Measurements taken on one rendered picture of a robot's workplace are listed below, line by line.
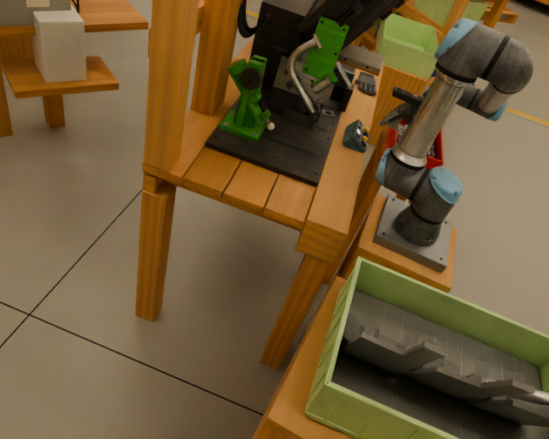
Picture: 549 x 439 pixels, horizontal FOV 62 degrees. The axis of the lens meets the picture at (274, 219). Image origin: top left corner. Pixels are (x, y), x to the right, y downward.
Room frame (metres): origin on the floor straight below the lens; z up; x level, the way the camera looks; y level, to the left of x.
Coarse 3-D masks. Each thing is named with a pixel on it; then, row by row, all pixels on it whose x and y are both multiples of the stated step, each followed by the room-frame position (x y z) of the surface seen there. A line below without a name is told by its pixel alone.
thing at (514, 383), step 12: (444, 360) 0.71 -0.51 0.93; (408, 372) 0.66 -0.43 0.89; (420, 372) 0.63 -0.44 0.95; (432, 372) 0.60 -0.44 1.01; (444, 372) 0.60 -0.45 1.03; (456, 372) 0.69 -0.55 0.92; (516, 372) 0.57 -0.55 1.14; (432, 384) 0.65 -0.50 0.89; (444, 384) 0.63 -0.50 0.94; (456, 384) 0.61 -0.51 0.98; (468, 384) 0.59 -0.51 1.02; (480, 384) 0.59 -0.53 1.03; (492, 384) 0.57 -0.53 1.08; (504, 384) 0.55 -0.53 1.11; (516, 384) 0.54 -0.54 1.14; (456, 396) 0.66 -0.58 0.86; (468, 396) 0.64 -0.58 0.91; (480, 396) 0.62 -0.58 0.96; (492, 396) 0.60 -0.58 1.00
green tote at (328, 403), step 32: (352, 288) 0.81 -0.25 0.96; (384, 288) 0.91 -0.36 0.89; (416, 288) 0.90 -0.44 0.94; (448, 320) 0.89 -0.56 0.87; (480, 320) 0.88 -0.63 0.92; (512, 352) 0.87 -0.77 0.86; (544, 352) 0.86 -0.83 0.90; (320, 384) 0.56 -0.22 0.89; (544, 384) 0.80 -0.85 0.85; (320, 416) 0.52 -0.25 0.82; (352, 416) 0.51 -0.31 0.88; (384, 416) 0.51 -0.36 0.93
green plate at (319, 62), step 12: (324, 24) 1.75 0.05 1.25; (336, 24) 1.75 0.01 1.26; (324, 36) 1.74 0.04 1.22; (336, 36) 1.74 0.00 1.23; (324, 48) 1.72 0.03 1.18; (336, 48) 1.73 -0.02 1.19; (312, 60) 1.71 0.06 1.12; (324, 60) 1.71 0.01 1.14; (336, 60) 1.72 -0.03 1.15; (312, 72) 1.70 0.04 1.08; (324, 72) 1.70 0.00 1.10
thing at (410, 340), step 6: (366, 324) 0.72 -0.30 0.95; (366, 330) 0.70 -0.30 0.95; (372, 330) 0.70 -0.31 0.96; (378, 330) 0.71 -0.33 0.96; (408, 336) 0.67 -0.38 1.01; (414, 336) 0.67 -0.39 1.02; (408, 342) 0.66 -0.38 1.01; (414, 342) 0.66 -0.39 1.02; (402, 348) 0.63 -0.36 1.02; (408, 348) 0.63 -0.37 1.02
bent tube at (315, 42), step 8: (312, 40) 1.70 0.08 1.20; (296, 48) 1.70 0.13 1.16; (304, 48) 1.69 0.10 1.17; (312, 48) 1.70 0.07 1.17; (320, 48) 1.69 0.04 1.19; (296, 56) 1.68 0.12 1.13; (288, 64) 1.67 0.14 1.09; (288, 72) 1.67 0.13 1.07; (296, 80) 1.66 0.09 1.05; (296, 88) 1.65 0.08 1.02; (304, 96) 1.64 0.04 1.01; (304, 104) 1.64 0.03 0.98; (312, 104) 1.65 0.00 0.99; (312, 112) 1.63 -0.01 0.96
